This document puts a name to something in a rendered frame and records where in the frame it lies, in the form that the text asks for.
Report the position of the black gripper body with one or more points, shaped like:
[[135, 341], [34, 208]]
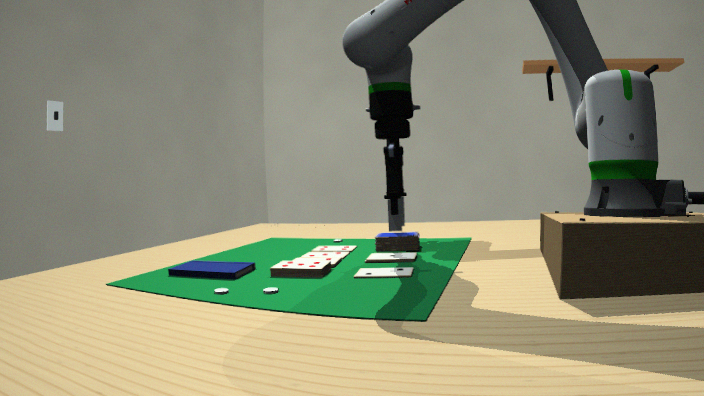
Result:
[[393, 129]]

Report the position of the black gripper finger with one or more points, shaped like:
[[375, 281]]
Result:
[[393, 184], [402, 194]]

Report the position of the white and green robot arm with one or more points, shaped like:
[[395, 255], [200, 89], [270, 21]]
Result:
[[619, 105]]

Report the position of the green card table mat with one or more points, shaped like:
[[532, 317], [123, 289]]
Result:
[[337, 294]]

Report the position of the blue rectangular card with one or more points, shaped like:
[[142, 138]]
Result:
[[396, 235]]

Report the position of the blue rectangular block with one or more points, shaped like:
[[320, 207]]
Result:
[[212, 269]]

